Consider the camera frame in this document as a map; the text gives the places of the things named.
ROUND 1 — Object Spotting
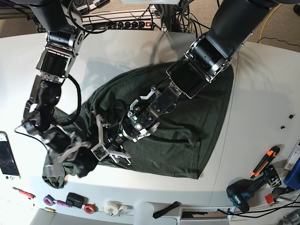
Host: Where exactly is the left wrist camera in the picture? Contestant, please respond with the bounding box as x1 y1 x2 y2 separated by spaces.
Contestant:
91 144 109 161

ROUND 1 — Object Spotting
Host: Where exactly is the black action camera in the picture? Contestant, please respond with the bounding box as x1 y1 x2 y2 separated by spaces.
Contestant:
66 193 84 209

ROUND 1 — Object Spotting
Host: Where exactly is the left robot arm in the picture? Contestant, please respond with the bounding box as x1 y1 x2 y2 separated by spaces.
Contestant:
91 0 280 163

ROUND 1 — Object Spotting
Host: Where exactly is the orange black utility knife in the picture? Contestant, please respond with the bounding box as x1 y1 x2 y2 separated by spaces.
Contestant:
250 146 280 179

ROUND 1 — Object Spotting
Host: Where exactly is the red screwdriver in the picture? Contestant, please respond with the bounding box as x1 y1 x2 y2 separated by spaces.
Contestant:
12 187 35 200

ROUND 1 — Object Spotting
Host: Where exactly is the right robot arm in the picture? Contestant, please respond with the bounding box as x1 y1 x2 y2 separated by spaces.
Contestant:
15 0 108 169

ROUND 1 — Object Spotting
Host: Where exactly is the white handheld game console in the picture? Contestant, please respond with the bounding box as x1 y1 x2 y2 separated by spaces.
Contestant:
0 131 20 180

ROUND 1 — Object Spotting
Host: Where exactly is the clear tape dispenser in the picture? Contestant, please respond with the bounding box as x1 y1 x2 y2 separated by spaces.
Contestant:
103 201 133 216

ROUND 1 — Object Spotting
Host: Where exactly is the red tape roll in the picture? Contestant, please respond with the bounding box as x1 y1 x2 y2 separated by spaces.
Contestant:
83 204 96 214

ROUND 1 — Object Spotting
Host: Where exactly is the purple tape roll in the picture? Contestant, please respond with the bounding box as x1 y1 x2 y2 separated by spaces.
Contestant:
43 195 55 206

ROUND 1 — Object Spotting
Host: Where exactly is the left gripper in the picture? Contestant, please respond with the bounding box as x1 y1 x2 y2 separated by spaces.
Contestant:
96 114 131 165

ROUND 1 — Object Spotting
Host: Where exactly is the teal black power drill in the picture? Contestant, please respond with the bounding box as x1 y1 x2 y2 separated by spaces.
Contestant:
226 165 282 213

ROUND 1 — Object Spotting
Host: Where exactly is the dark green t-shirt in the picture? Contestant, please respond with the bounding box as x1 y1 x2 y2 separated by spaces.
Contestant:
42 63 234 189

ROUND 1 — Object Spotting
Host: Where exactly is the white paper roll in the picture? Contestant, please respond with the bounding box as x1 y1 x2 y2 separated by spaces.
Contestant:
133 202 154 225

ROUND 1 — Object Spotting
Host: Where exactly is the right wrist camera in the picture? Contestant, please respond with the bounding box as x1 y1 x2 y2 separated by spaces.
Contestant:
44 164 64 177

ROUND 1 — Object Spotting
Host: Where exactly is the blue box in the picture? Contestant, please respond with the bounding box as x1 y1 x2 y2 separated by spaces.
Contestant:
284 159 300 190

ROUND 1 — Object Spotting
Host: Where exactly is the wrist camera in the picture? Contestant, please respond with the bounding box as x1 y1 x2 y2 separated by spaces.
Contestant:
91 144 109 161
44 164 64 177

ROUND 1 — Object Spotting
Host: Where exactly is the yellow cable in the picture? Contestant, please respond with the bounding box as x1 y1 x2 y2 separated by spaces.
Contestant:
259 0 286 44

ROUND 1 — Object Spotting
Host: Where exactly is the black power strip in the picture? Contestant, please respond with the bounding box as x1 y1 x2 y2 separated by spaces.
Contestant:
90 21 159 30

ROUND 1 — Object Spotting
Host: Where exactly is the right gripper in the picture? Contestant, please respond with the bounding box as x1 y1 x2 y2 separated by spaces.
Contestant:
42 127 91 166

